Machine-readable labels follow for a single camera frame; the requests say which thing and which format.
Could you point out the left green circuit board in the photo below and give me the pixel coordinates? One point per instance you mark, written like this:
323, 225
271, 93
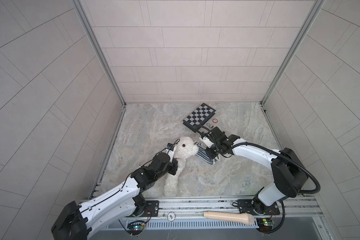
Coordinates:
136, 227

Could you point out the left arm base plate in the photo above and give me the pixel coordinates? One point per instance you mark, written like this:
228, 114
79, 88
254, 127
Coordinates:
147, 208

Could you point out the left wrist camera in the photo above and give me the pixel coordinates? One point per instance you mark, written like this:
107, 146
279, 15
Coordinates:
170, 148

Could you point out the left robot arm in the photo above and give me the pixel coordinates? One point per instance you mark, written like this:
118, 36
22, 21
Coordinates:
82, 221

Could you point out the beige handle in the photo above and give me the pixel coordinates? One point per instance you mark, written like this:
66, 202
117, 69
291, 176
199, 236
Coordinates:
243, 218

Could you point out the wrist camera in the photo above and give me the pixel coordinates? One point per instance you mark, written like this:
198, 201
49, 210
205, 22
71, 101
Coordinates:
206, 142
170, 148

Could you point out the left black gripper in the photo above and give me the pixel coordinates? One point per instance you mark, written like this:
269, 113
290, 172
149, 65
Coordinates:
174, 165

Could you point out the blue white striped sweater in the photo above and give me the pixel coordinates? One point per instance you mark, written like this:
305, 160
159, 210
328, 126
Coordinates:
202, 154

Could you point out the black folded chess board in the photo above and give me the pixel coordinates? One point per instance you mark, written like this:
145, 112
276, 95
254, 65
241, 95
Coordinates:
200, 116

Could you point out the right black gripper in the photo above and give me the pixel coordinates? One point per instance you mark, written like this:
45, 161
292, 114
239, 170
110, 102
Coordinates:
208, 152

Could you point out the white teddy bear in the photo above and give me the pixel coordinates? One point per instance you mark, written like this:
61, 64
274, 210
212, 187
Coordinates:
185, 149

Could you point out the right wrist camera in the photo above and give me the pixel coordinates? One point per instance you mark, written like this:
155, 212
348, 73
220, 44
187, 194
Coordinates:
206, 142

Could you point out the right green circuit board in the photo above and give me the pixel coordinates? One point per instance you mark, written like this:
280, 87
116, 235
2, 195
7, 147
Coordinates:
264, 224

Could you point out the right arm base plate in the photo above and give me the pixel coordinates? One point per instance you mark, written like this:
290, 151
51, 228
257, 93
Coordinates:
257, 208

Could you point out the white round knob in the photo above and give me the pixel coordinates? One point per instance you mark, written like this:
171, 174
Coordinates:
171, 217

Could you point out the aluminium mounting rail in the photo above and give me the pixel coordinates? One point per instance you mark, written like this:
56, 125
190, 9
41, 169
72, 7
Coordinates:
193, 208

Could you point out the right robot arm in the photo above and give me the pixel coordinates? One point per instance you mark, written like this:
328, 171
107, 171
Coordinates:
288, 173

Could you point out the green circuit board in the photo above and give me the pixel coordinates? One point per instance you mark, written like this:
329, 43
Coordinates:
264, 224
136, 227

